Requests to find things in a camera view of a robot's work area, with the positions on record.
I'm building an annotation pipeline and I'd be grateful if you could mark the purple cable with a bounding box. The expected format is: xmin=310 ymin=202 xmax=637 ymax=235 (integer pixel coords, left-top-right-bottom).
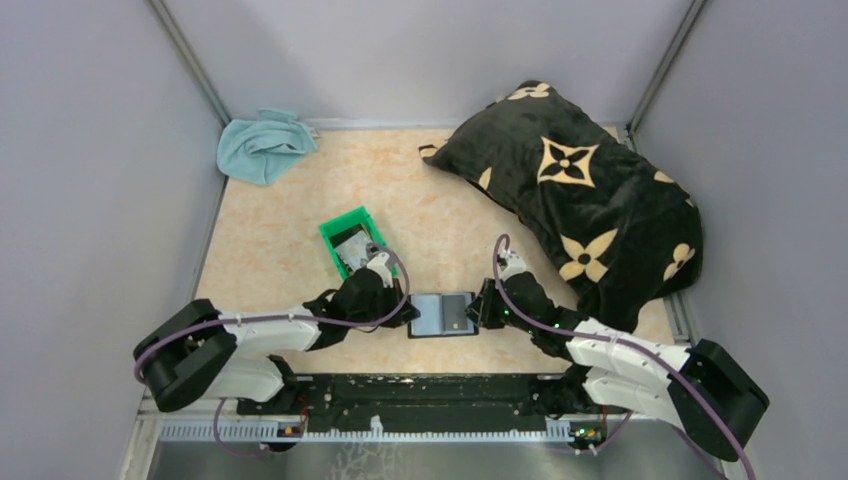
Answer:
xmin=492 ymin=233 xmax=759 ymax=480
xmin=132 ymin=243 xmax=412 ymax=460

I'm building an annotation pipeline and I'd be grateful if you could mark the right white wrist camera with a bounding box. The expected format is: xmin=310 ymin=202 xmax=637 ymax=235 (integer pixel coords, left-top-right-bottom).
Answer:
xmin=494 ymin=249 xmax=527 ymax=281

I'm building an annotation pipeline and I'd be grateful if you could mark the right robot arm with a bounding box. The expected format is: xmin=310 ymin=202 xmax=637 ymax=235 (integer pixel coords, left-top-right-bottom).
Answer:
xmin=466 ymin=272 xmax=770 ymax=462

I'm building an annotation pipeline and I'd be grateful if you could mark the light blue cloth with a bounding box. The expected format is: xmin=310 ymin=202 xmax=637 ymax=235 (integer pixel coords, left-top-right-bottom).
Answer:
xmin=216 ymin=109 xmax=318 ymax=186

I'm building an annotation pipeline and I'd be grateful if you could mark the green plastic bin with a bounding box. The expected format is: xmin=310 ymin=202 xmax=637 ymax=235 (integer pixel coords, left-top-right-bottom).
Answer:
xmin=319 ymin=206 xmax=386 ymax=279

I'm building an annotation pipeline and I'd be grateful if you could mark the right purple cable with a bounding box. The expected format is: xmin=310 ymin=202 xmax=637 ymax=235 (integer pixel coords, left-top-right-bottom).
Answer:
xmin=492 ymin=233 xmax=759 ymax=480

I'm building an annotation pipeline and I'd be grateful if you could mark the black card holder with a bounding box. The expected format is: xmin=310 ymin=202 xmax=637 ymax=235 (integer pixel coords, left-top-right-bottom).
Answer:
xmin=407 ymin=292 xmax=479 ymax=339

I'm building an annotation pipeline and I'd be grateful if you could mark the dark card in holder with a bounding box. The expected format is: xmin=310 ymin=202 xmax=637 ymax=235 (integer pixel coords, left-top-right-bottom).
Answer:
xmin=440 ymin=292 xmax=475 ymax=336

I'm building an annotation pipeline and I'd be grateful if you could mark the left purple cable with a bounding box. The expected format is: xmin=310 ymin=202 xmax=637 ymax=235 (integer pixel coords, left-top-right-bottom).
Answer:
xmin=132 ymin=243 xmax=412 ymax=460

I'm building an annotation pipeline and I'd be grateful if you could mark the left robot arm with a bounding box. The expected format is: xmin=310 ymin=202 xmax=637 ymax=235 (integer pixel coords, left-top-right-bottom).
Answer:
xmin=133 ymin=268 xmax=420 ymax=413

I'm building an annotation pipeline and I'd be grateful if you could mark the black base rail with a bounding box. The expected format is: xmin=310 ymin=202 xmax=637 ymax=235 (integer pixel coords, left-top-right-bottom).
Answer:
xmin=236 ymin=374 xmax=602 ymax=433

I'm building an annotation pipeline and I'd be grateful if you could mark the black floral pillow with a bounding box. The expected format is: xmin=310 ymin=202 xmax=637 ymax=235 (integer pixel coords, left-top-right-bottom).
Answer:
xmin=418 ymin=80 xmax=704 ymax=332

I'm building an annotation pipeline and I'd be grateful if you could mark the white gold VIP card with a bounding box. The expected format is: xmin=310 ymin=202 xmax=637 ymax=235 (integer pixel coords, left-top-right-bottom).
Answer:
xmin=334 ymin=231 xmax=372 ymax=271

